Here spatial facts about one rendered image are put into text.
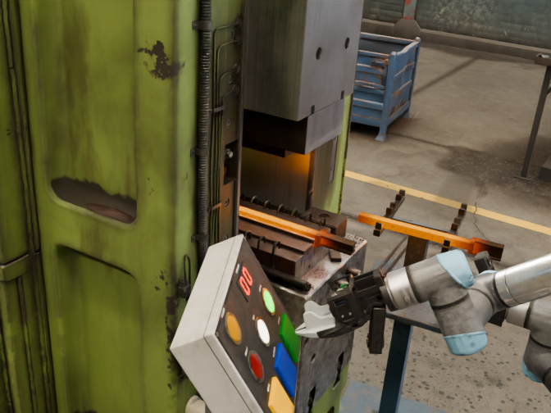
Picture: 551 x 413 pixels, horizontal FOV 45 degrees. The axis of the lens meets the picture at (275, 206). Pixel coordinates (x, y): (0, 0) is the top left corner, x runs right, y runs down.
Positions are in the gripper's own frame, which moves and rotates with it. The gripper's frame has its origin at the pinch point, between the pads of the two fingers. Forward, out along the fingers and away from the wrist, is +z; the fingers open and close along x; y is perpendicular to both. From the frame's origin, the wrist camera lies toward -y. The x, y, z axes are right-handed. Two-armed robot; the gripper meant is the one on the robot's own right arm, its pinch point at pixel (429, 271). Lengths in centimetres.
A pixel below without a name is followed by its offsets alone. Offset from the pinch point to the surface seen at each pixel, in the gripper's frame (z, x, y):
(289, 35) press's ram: 34, -17, -55
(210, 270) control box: 27, -55, -17
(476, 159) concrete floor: 66, 361, 100
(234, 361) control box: 11, -71, -14
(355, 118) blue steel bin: 168, 351, 86
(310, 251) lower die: 30.7, -4.3, 2.7
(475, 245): -3.1, 36.2, 7.7
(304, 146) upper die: 31.0, -12.4, -29.2
